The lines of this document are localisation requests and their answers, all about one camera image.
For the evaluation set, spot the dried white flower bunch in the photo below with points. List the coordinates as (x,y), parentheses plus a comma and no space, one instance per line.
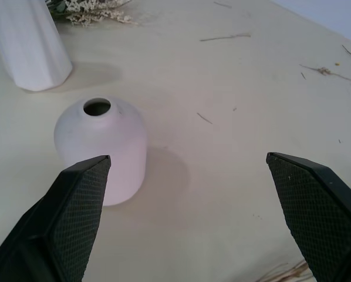
(96,10)

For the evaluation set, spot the dry twig with seed cluster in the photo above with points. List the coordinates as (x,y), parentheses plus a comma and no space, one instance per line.
(325,70)

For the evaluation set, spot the dry stems bundle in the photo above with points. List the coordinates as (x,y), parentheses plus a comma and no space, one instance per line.
(284,271)

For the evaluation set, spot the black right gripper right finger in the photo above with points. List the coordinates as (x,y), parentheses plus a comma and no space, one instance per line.
(316,217)

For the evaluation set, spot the long thin dry twig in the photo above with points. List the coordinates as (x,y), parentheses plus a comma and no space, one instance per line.
(225,37)

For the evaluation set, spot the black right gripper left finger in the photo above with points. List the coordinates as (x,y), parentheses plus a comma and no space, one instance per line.
(70,217)

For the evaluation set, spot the small short dry twig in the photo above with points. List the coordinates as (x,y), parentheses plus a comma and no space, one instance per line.
(204,118)

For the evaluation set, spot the small round white vase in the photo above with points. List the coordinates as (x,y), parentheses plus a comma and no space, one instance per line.
(105,141)

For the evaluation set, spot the tall white ribbed vase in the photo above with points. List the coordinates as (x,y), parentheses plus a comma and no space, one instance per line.
(28,44)

